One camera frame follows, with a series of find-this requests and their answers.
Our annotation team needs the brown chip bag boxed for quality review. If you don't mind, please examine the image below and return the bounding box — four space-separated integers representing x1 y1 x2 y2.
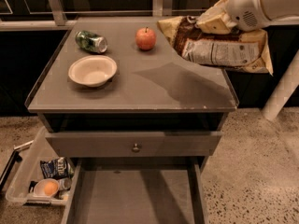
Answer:
157 16 273 75

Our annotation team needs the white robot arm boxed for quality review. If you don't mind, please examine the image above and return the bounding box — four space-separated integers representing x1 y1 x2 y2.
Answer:
195 0 299 35

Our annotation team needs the grey drawer cabinet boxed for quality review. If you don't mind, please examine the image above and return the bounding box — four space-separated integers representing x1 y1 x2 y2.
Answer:
24 15 240 224

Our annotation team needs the top drawer with knob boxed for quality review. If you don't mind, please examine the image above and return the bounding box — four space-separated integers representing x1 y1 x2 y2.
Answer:
45 132 221 158

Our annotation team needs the open middle drawer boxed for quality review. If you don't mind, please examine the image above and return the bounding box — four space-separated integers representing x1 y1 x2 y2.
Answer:
61 157 208 224

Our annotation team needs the blue chip bag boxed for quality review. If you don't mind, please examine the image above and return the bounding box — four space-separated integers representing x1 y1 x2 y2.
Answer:
39 157 74 180

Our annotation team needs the red apple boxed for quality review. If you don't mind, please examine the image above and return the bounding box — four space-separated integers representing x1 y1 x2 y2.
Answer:
135 27 156 50

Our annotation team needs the green soda can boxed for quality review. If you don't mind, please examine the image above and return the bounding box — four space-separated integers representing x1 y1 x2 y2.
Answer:
75 30 107 54

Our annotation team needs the white paper bowl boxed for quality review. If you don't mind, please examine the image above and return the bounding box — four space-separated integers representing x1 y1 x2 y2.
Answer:
68 55 118 88

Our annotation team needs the small can in bin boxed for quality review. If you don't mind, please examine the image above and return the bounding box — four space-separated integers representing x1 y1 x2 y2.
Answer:
58 177 72 190

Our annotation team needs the clear plastic bin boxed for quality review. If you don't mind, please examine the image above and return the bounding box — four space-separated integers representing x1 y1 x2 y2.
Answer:
6 128 75 205

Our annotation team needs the small bowl with orange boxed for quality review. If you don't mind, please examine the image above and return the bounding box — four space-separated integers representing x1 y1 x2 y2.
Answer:
34 178 59 197

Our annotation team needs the metal railing frame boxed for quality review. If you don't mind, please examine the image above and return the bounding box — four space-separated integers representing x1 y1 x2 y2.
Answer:
0 0 299 32

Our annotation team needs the white slanted post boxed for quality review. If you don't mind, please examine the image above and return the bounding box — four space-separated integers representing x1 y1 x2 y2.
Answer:
262 50 299 120

